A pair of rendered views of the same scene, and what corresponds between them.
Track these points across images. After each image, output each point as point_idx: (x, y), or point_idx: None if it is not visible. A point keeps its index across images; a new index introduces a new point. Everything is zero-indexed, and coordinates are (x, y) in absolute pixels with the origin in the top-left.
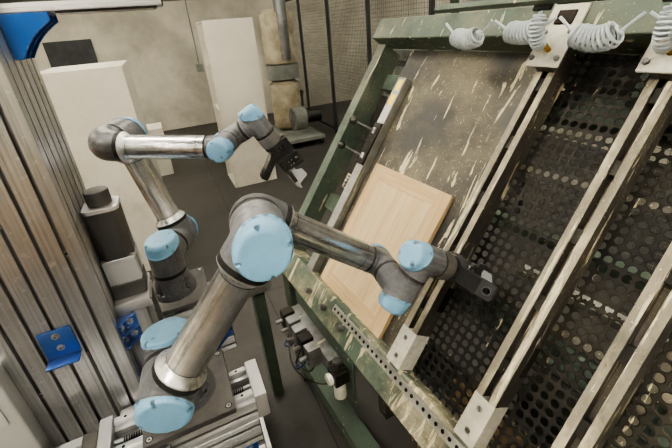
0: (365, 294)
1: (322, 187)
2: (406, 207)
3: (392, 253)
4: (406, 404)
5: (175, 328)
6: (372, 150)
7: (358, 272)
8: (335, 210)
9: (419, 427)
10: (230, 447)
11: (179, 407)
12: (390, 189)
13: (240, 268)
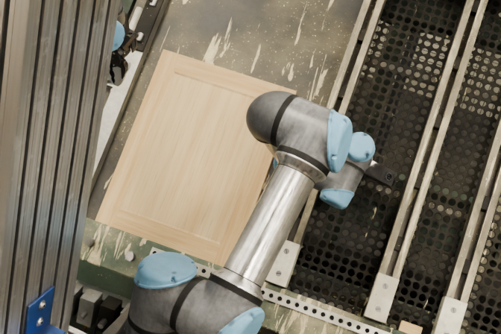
0: (194, 224)
1: None
2: (232, 107)
3: (226, 166)
4: (300, 319)
5: (180, 259)
6: (153, 30)
7: (173, 199)
8: (103, 119)
9: (321, 333)
10: None
11: (262, 317)
12: (199, 85)
13: (336, 159)
